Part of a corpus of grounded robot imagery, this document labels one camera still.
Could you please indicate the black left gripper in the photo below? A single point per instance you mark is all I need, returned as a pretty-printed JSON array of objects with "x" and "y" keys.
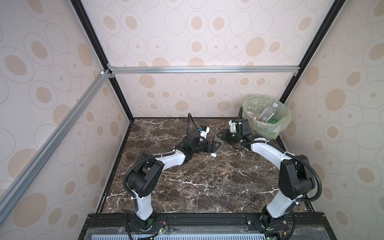
[{"x": 212, "y": 150}]

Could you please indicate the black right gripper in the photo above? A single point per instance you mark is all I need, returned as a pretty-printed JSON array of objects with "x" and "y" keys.
[{"x": 225, "y": 134}]

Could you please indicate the brown tea bottle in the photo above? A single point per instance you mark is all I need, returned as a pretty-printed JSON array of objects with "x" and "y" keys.
[{"x": 253, "y": 116}]

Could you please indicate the green sprite bottle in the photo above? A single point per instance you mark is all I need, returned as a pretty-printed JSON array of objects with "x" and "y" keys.
[{"x": 272, "y": 121}]

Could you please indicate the large clear square bottle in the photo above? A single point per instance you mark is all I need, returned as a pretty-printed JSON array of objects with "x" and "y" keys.
[{"x": 268, "y": 112}]

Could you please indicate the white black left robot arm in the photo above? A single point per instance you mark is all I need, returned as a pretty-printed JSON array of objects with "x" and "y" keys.
[{"x": 142, "y": 178}]

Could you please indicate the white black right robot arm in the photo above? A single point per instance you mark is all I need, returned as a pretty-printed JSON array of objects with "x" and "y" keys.
[{"x": 298, "y": 181}]

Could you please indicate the mesh bin with green liner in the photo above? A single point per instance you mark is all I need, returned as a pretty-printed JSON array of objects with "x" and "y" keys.
[{"x": 257, "y": 104}]

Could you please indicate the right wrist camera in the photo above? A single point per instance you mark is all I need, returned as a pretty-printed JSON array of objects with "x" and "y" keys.
[{"x": 233, "y": 126}]

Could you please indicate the horizontal aluminium back rail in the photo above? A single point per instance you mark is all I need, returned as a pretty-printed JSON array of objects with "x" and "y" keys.
[{"x": 205, "y": 70}]

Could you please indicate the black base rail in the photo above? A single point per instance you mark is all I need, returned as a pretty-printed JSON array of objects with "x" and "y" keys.
[{"x": 296, "y": 226}]

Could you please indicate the black left corner post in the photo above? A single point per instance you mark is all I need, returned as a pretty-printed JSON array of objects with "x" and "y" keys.
[{"x": 94, "y": 40}]

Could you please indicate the black corner post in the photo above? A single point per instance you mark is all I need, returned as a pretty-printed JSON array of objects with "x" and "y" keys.
[
  {"x": 313, "y": 47},
  {"x": 94, "y": 40}
]

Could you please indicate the black right corner post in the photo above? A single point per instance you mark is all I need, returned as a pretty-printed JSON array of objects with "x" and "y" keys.
[{"x": 313, "y": 47}]

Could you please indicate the diagonal aluminium left rail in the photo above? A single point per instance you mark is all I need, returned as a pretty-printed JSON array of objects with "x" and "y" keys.
[{"x": 21, "y": 184}]

